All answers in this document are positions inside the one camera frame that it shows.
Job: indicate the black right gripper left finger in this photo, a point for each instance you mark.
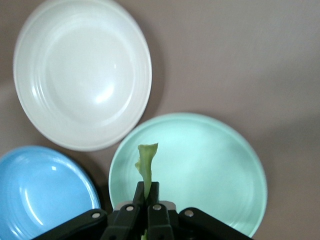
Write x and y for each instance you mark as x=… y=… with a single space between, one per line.
x=125 y=220

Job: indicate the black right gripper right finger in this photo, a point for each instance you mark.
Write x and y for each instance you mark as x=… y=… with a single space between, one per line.
x=160 y=220

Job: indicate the green lettuce leaf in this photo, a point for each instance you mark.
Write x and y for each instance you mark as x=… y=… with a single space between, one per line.
x=148 y=162

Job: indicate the mint green round plate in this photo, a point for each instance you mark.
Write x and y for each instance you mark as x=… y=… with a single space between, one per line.
x=200 y=175

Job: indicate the blue round plate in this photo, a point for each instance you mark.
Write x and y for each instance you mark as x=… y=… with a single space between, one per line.
x=37 y=190

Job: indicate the beige round plate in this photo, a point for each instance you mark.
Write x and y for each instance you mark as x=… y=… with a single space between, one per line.
x=82 y=75

